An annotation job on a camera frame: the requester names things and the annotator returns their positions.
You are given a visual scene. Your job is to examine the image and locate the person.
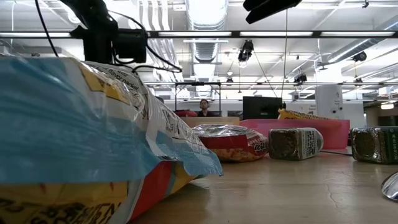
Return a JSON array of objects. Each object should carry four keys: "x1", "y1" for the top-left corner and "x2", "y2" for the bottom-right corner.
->
[{"x1": 197, "y1": 98, "x2": 216, "y2": 118}]

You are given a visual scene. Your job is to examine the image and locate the white pillar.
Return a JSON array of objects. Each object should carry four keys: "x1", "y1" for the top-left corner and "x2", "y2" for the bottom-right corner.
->
[{"x1": 315, "y1": 84, "x2": 345, "y2": 121}]

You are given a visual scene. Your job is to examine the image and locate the black overhead crossbar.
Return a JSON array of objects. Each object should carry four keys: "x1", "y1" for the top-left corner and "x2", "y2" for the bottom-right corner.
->
[{"x1": 0, "y1": 30, "x2": 398, "y2": 40}]

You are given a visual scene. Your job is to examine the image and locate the white label spice jar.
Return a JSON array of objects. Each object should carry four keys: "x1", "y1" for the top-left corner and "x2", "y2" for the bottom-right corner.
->
[{"x1": 269, "y1": 127, "x2": 324, "y2": 162}]

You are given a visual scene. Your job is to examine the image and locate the plain silver spoon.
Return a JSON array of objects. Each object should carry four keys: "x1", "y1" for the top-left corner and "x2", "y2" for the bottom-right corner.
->
[{"x1": 381, "y1": 170, "x2": 398, "y2": 203}]

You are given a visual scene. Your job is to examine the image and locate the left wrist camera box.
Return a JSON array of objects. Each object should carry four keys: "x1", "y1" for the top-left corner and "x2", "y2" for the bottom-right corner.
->
[{"x1": 115, "y1": 28, "x2": 149, "y2": 65}]

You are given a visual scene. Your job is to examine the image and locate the red ramen packet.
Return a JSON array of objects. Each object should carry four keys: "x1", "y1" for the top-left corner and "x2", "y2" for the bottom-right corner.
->
[{"x1": 192, "y1": 124, "x2": 270, "y2": 163}]

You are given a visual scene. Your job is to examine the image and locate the black background rig frame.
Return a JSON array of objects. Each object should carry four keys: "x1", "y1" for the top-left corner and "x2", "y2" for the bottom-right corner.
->
[{"x1": 174, "y1": 82, "x2": 222, "y2": 118}]

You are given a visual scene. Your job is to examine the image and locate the black computer monitor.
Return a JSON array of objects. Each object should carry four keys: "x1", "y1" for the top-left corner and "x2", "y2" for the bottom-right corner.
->
[{"x1": 242, "y1": 96, "x2": 284, "y2": 121}]

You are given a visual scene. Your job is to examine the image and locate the pink plastic tray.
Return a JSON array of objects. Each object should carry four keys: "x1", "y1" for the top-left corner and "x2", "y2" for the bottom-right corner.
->
[{"x1": 239, "y1": 118, "x2": 351, "y2": 150}]

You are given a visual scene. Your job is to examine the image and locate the yellow ramen packet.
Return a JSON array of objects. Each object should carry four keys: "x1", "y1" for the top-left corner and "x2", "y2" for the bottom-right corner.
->
[{"x1": 277, "y1": 108, "x2": 332, "y2": 121}]

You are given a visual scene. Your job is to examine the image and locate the red rounded object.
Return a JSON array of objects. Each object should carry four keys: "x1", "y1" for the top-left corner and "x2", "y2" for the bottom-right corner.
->
[{"x1": 175, "y1": 110, "x2": 198, "y2": 118}]

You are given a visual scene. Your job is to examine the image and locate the green label spice jar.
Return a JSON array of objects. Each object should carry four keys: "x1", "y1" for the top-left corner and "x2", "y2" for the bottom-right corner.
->
[{"x1": 350, "y1": 126, "x2": 398, "y2": 165}]

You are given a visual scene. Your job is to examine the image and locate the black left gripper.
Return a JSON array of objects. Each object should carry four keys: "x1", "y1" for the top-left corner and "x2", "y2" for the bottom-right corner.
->
[{"x1": 70, "y1": 24, "x2": 116, "y2": 65}]

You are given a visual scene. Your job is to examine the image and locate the blue ramen packet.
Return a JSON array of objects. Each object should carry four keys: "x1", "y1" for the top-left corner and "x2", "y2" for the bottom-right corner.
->
[{"x1": 0, "y1": 55, "x2": 224, "y2": 224}]

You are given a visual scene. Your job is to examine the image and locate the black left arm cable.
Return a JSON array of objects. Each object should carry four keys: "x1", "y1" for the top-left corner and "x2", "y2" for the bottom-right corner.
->
[{"x1": 34, "y1": 0, "x2": 60, "y2": 58}]

